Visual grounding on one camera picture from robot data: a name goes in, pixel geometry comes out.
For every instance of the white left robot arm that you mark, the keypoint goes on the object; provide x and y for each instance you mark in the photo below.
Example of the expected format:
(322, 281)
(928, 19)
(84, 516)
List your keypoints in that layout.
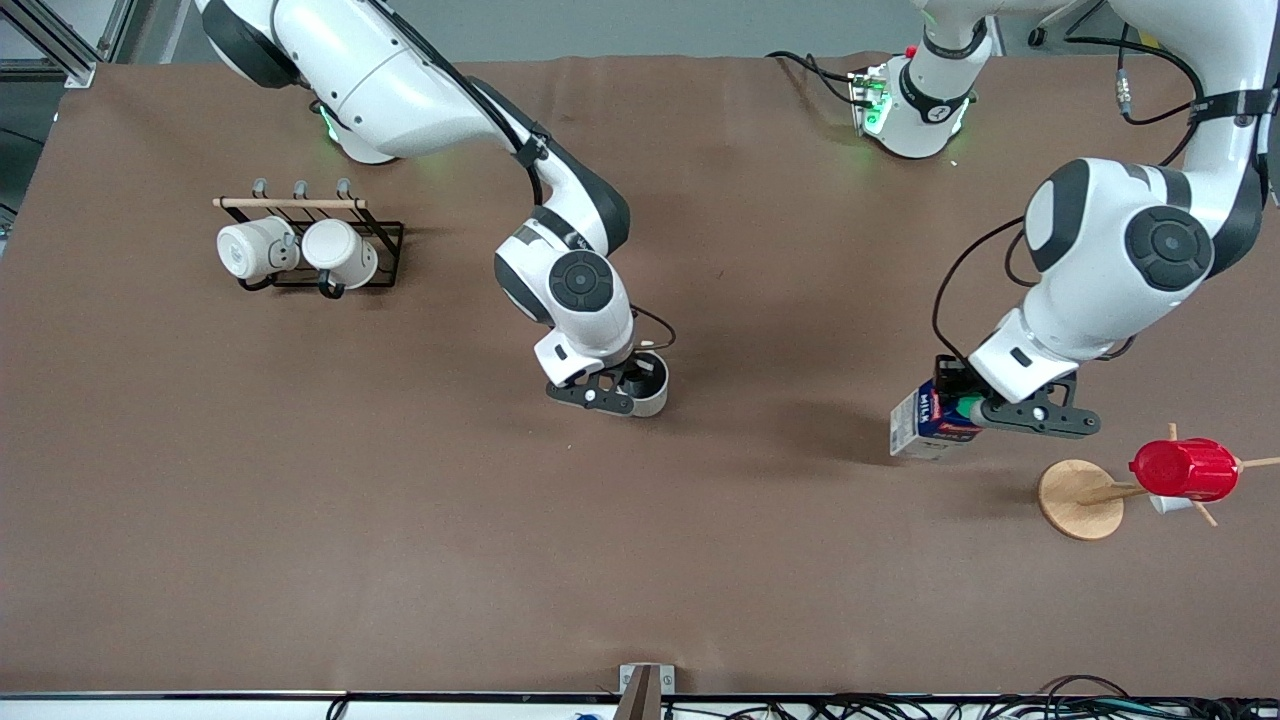
(1100, 250)

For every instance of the white mug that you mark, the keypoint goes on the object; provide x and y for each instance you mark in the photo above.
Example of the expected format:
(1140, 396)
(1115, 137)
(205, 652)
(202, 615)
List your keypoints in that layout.
(655, 395)
(340, 250)
(250, 250)

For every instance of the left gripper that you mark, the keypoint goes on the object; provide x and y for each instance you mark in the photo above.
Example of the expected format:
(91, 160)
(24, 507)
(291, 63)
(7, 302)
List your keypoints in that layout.
(947, 374)

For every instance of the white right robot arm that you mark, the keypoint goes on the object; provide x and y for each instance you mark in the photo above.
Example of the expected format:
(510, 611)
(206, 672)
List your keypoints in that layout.
(390, 80)

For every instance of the red plastic cup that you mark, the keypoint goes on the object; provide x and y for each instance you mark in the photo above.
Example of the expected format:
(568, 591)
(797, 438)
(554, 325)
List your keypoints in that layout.
(1185, 468)

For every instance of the small white cup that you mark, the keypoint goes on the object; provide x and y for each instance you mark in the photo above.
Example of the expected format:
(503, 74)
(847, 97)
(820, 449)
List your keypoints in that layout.
(1168, 504)

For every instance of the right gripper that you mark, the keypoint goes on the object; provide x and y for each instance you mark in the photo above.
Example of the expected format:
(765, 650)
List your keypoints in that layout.
(637, 379)

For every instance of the wooden mug tree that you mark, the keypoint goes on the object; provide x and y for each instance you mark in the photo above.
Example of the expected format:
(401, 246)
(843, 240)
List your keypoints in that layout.
(1075, 500)

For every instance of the blue milk carton green cap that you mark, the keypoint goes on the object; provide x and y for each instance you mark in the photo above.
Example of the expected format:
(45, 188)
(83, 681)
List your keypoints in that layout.
(925, 430)

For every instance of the aluminium frame profile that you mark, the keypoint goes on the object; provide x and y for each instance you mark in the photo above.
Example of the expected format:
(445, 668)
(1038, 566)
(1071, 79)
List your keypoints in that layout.
(60, 50)

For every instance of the brown table cover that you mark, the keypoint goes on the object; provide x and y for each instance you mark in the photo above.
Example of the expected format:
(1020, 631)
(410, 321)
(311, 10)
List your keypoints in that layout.
(400, 500)

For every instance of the metal table edge bracket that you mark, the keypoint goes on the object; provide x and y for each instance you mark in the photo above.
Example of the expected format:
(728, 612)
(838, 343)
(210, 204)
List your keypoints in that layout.
(645, 690)

